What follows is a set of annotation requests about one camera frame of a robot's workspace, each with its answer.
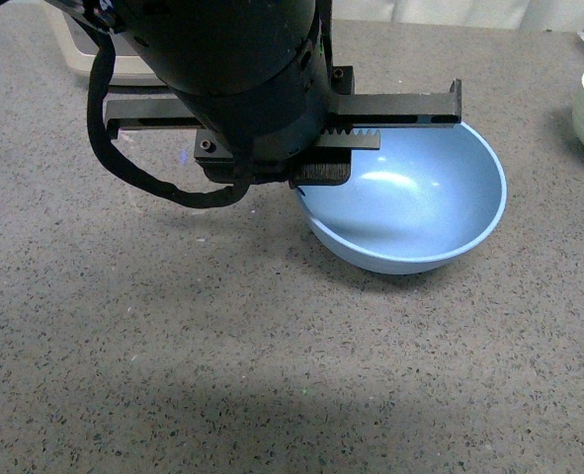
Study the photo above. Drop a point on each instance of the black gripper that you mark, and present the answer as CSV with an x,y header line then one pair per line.
x,y
300,126

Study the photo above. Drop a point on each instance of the blue bowl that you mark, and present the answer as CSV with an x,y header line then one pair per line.
x,y
423,199

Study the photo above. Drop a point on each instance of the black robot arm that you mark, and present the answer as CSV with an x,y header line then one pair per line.
x,y
256,81

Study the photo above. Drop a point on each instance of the white curtain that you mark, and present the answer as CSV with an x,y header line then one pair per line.
x,y
537,15

